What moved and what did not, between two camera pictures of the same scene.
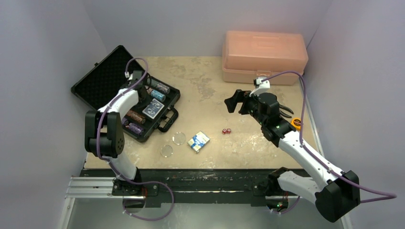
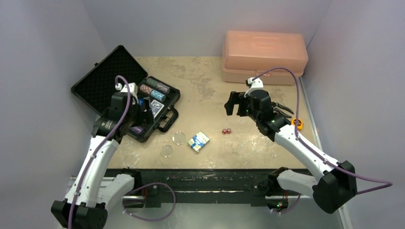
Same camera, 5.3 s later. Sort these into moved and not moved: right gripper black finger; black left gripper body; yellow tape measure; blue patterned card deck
Moved: black left gripper body
Not moved: blue patterned card deck; right gripper black finger; yellow tape measure
